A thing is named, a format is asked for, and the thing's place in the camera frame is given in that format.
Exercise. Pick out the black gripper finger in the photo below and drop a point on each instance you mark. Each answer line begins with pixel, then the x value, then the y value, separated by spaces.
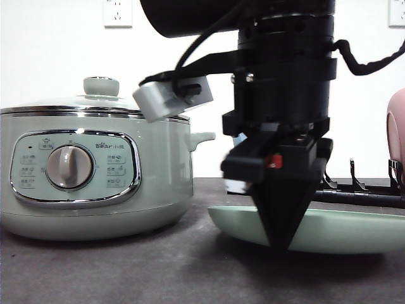
pixel 284 204

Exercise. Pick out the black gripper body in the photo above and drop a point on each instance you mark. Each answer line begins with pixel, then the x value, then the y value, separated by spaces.
pixel 280 120

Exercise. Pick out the green plate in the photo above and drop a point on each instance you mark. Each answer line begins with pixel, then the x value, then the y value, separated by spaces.
pixel 323 230

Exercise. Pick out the glass steamer lid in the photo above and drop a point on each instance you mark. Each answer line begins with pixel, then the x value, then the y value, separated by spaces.
pixel 101 100

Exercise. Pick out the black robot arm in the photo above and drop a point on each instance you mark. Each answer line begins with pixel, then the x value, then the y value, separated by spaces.
pixel 267 29

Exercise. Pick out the blue plate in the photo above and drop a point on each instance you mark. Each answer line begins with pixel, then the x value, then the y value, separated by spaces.
pixel 237 140

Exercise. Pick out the black plate rack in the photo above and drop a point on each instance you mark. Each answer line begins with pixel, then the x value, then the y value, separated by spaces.
pixel 393 197

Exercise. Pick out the pink plate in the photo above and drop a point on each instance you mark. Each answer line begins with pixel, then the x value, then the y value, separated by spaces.
pixel 395 127

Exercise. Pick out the green electric steamer pot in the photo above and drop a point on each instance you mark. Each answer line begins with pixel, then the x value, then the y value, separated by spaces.
pixel 93 173

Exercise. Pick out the grey table mat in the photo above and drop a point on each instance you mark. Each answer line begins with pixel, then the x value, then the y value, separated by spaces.
pixel 193 262

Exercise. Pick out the black braided cable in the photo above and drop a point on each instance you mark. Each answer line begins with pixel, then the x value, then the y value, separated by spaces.
pixel 355 65

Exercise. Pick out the black camera cable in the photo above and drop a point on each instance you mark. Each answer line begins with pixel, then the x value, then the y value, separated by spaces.
pixel 180 63

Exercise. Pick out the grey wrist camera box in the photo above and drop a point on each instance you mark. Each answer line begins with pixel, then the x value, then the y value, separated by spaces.
pixel 160 99

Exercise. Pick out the white wall socket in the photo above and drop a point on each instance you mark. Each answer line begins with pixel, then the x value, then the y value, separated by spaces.
pixel 118 14
pixel 397 14

